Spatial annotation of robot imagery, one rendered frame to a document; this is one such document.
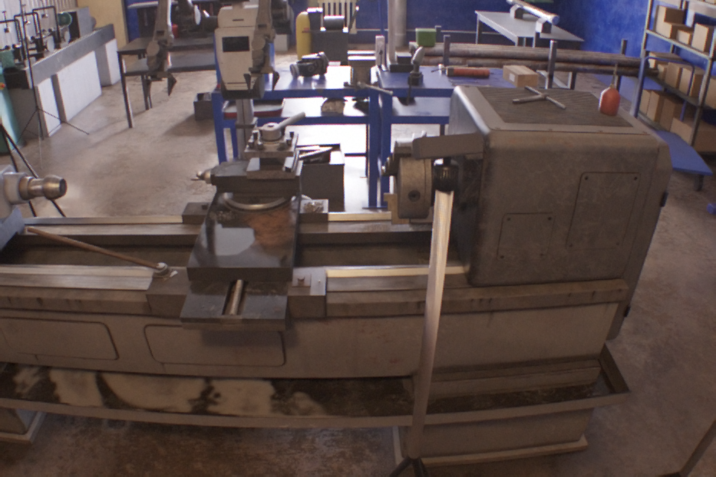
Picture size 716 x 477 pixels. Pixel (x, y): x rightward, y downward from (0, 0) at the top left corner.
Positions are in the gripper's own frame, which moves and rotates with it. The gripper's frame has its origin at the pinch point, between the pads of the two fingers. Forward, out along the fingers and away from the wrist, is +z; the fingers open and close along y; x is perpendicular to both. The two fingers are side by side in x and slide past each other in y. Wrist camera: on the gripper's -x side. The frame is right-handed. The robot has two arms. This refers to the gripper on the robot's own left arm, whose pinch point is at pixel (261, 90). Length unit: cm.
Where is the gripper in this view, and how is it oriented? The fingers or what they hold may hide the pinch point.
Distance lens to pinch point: 217.7
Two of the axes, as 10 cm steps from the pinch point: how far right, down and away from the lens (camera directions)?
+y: 10.0, 0.1, -0.2
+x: 0.2, 0.0, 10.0
